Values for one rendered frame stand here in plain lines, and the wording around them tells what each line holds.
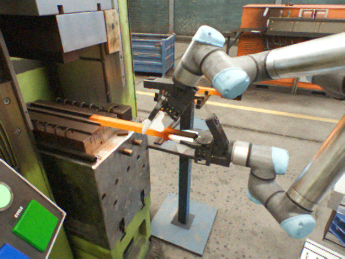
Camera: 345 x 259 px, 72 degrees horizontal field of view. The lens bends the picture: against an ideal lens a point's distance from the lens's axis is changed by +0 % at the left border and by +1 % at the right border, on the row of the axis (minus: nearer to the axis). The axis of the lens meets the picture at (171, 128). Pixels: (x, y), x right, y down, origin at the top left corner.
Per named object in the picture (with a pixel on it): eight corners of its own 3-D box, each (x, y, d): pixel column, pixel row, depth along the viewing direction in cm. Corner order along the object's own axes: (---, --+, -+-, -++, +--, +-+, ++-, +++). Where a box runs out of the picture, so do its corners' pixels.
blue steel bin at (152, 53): (175, 68, 522) (175, 33, 486) (164, 79, 455) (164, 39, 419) (125, 64, 550) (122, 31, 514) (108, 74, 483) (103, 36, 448)
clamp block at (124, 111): (133, 118, 109) (132, 105, 106) (123, 127, 102) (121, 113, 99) (111, 114, 113) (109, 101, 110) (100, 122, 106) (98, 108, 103)
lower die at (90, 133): (118, 131, 99) (116, 112, 95) (86, 157, 83) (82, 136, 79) (43, 114, 113) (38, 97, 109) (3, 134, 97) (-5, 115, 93)
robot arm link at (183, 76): (175, 63, 64) (186, 56, 70) (168, 76, 66) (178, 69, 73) (199, 79, 63) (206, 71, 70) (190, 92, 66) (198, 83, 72)
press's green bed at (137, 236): (153, 245, 153) (150, 191, 131) (122, 306, 123) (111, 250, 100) (84, 218, 172) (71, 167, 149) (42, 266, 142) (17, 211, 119)
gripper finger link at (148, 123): (153, 142, 72) (171, 118, 71) (137, 131, 72) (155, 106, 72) (154, 142, 75) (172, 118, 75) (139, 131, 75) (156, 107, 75)
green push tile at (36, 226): (59, 219, 52) (33, 198, 49) (45, 251, 46) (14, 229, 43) (53, 222, 53) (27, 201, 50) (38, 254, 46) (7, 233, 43)
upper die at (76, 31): (107, 41, 82) (103, 10, 77) (64, 53, 66) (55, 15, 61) (20, 34, 96) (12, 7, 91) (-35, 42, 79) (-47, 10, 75)
